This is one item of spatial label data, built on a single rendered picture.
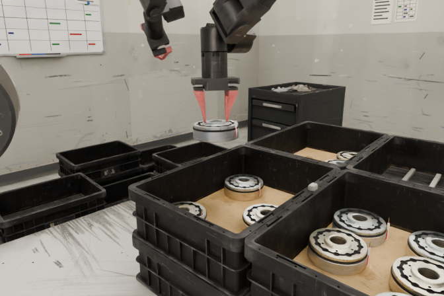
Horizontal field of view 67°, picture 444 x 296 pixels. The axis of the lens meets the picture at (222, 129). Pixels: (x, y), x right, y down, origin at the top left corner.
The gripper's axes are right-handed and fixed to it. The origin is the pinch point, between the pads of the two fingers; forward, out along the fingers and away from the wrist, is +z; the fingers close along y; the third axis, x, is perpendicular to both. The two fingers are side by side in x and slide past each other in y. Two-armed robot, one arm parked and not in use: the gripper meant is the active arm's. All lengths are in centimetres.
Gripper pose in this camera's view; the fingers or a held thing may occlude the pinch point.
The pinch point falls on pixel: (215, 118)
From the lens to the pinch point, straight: 75.2
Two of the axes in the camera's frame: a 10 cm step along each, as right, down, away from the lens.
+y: -9.9, 0.5, -1.3
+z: 0.2, 9.8, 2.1
